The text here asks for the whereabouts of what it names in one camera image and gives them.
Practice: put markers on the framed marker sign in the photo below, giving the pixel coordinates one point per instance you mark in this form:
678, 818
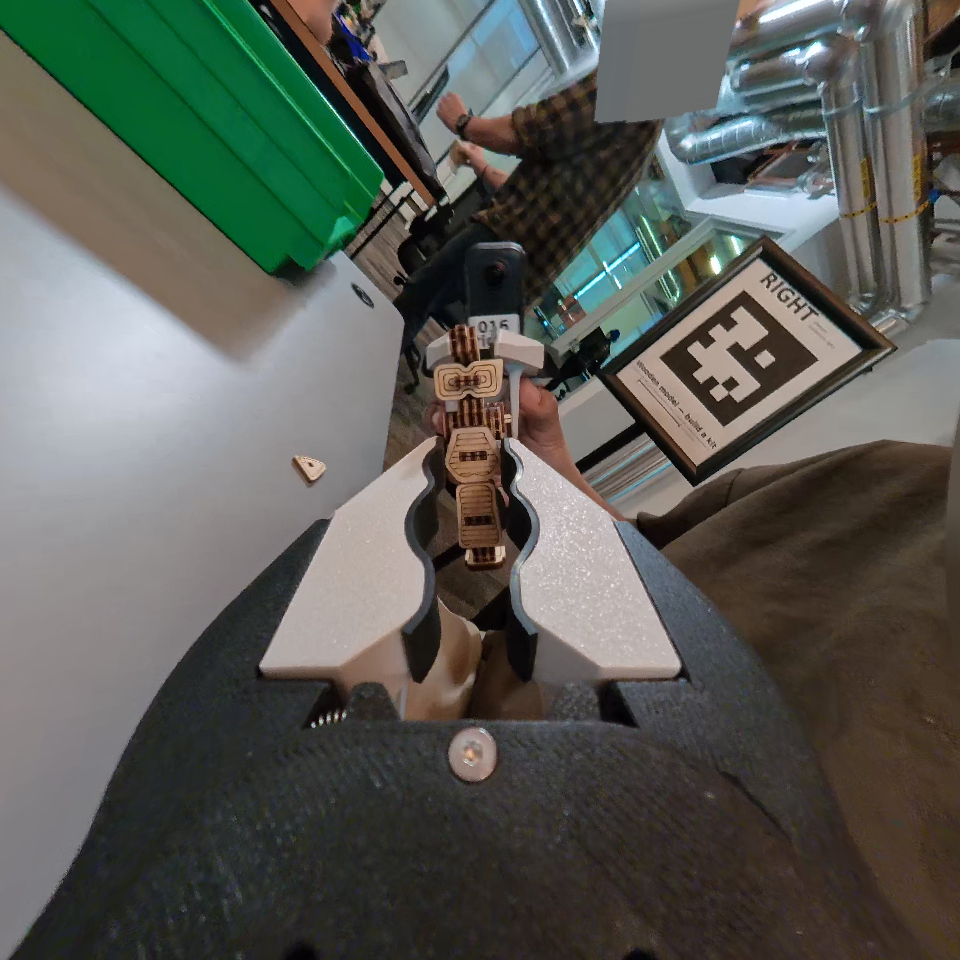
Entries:
832, 352

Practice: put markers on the green plastic bin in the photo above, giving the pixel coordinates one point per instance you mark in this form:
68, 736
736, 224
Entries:
195, 112

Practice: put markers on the small wooden model piece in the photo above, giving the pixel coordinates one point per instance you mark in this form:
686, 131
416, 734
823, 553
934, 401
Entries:
315, 474

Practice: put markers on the wooden model assembly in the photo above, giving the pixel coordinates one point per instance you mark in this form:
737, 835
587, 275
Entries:
472, 457

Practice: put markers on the silver ventilation ducts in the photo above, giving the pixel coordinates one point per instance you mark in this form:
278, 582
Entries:
847, 150

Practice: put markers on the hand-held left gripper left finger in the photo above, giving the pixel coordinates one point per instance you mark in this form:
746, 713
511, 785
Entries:
352, 592

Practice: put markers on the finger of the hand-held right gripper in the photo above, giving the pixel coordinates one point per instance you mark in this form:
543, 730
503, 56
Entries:
519, 354
444, 352

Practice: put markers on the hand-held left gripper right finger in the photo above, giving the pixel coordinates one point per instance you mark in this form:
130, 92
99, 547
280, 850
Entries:
600, 592

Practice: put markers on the person's right hand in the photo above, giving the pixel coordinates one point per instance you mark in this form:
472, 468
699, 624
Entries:
547, 427

